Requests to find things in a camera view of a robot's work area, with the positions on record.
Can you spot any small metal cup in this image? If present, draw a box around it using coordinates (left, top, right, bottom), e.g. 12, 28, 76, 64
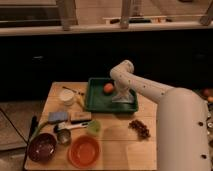
57, 129, 71, 145

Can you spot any dark purple bowl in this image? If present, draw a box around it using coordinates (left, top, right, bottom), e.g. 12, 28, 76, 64
27, 133, 56, 163

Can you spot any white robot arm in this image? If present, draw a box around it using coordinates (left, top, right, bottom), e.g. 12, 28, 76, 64
110, 60, 211, 171

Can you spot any orange bowl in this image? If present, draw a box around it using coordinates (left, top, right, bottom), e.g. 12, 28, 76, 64
67, 135, 100, 169

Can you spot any thin dark stick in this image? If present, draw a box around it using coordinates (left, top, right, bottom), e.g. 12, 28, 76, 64
62, 86, 84, 95

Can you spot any white handled spatula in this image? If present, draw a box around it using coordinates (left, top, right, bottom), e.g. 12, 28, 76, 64
53, 122, 89, 133

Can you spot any blue sponge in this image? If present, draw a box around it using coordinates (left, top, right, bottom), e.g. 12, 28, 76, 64
48, 112, 68, 123

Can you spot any white towel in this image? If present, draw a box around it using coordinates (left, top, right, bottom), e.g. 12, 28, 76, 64
112, 92, 134, 104

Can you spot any green plastic tray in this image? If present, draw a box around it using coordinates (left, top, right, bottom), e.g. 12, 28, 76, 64
85, 78, 138, 114

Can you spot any white cup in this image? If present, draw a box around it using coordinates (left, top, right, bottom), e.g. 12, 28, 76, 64
59, 89, 75, 105

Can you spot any orange fruit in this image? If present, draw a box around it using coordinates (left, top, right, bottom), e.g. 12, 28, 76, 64
103, 83, 114, 94

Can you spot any wooden brush block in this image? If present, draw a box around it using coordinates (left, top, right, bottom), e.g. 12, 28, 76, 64
71, 112, 92, 123

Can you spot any green spoon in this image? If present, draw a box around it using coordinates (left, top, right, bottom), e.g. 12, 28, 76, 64
87, 120, 101, 136

